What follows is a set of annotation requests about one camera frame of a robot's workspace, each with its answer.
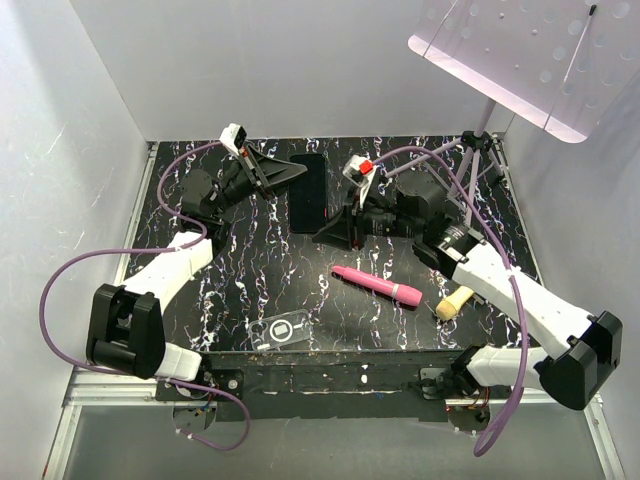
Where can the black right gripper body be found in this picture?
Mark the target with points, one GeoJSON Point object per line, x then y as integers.
{"type": "Point", "coordinates": [381, 220]}

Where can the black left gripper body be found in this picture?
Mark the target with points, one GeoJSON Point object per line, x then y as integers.
{"type": "Point", "coordinates": [237, 188]}

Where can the black smartphone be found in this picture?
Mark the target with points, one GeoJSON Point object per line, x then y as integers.
{"type": "Point", "coordinates": [307, 195]}

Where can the clear phone case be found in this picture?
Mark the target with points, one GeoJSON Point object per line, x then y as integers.
{"type": "Point", "coordinates": [280, 330]}

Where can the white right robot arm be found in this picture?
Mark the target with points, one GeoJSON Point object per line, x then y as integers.
{"type": "Point", "coordinates": [577, 351]}

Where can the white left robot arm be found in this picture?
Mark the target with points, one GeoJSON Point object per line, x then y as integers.
{"type": "Point", "coordinates": [126, 331]}

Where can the pink toy microphone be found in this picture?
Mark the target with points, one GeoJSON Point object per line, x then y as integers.
{"type": "Point", "coordinates": [401, 293]}

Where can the cream wooden toy microphone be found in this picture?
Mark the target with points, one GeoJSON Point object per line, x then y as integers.
{"type": "Point", "coordinates": [450, 306]}

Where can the lilac music stand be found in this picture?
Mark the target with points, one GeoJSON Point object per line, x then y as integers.
{"type": "Point", "coordinates": [534, 105]}

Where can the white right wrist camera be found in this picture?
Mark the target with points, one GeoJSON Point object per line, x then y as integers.
{"type": "Point", "coordinates": [360, 171]}

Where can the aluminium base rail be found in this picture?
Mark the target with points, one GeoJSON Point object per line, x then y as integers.
{"type": "Point", "coordinates": [113, 428]}

